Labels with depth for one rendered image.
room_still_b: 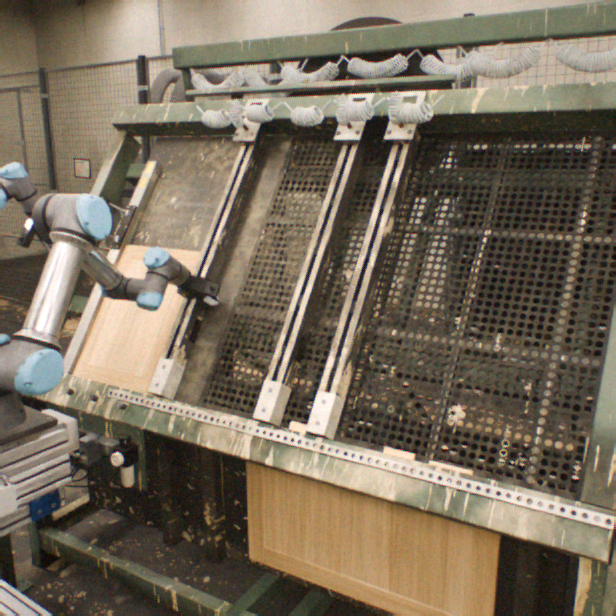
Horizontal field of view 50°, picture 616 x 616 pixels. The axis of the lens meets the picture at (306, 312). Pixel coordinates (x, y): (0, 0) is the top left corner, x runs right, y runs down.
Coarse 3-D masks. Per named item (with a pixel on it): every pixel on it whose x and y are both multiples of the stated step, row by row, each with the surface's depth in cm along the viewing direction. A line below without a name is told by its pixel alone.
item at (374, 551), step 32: (256, 480) 233; (288, 480) 226; (256, 512) 236; (288, 512) 229; (320, 512) 221; (352, 512) 214; (384, 512) 208; (416, 512) 202; (256, 544) 240; (288, 544) 232; (320, 544) 224; (352, 544) 217; (384, 544) 211; (416, 544) 204; (448, 544) 198; (480, 544) 192; (320, 576) 227; (352, 576) 220; (384, 576) 213; (416, 576) 207; (448, 576) 201; (480, 576) 195; (384, 608) 216; (416, 608) 209; (448, 608) 203; (480, 608) 197
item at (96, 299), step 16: (144, 176) 274; (144, 192) 270; (144, 208) 272; (128, 240) 266; (112, 256) 263; (96, 288) 259; (96, 304) 256; (80, 336) 253; (80, 352) 252; (64, 368) 250
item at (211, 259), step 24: (240, 96) 237; (240, 120) 241; (264, 144) 254; (240, 168) 249; (240, 192) 245; (216, 216) 242; (216, 240) 237; (216, 264) 238; (192, 312) 229; (192, 336) 231; (168, 360) 225; (168, 384) 223
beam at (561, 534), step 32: (64, 384) 245; (96, 384) 238; (128, 416) 226; (160, 416) 220; (224, 448) 204; (256, 448) 199; (288, 448) 195; (352, 448) 186; (320, 480) 187; (352, 480) 182; (384, 480) 179; (416, 480) 175; (448, 480) 171; (480, 480) 168; (448, 512) 168; (480, 512) 165; (512, 512) 162; (544, 512) 159; (608, 512) 153; (544, 544) 156; (576, 544) 153; (608, 544) 150
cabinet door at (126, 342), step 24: (120, 264) 262; (192, 264) 245; (168, 288) 246; (120, 312) 252; (144, 312) 246; (168, 312) 241; (96, 336) 252; (120, 336) 247; (144, 336) 242; (168, 336) 236; (96, 360) 247; (120, 360) 242; (144, 360) 237; (120, 384) 237; (144, 384) 232
